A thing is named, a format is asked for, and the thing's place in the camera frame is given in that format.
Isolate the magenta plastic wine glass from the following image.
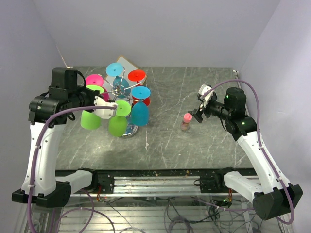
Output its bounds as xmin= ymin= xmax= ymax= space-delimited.
xmin=86 ymin=74 xmax=110 ymax=102

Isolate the green wine glass front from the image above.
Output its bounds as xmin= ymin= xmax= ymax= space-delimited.
xmin=80 ymin=85 xmax=104 ymax=130

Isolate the green wine glass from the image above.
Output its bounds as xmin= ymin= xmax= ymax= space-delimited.
xmin=108 ymin=100 xmax=132 ymax=137
xmin=80 ymin=85 xmax=104 ymax=130

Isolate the blue wine glass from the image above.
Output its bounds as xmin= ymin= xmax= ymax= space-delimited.
xmin=106 ymin=63 xmax=131 ymax=99
xmin=131 ymin=86 xmax=151 ymax=127

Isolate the red plastic wine glass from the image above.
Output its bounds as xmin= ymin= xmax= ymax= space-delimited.
xmin=128 ymin=69 xmax=150 ymax=106

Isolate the chrome wine glass rack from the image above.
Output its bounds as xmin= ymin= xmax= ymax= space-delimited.
xmin=102 ymin=65 xmax=149 ymax=139

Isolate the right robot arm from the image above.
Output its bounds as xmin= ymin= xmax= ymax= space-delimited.
xmin=189 ymin=84 xmax=303 ymax=220

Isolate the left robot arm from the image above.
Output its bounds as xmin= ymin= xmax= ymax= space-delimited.
xmin=12 ymin=67 xmax=99 ymax=208

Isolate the small pink-capped bottle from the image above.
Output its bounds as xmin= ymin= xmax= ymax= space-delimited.
xmin=180 ymin=113 xmax=192 ymax=131

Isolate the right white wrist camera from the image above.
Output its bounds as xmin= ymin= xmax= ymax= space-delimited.
xmin=198 ymin=84 xmax=214 ymax=110

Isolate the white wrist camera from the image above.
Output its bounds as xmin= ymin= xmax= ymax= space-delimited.
xmin=198 ymin=84 xmax=214 ymax=110
xmin=93 ymin=96 xmax=118 ymax=119

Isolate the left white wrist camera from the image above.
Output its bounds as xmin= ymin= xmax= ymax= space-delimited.
xmin=93 ymin=96 xmax=118 ymax=119

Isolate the small whiteboard with wooden frame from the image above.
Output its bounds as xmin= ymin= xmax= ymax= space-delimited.
xmin=104 ymin=56 xmax=147 ymax=87

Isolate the aluminium mounting rail frame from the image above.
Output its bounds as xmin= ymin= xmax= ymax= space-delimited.
xmin=24 ymin=167 xmax=287 ymax=233

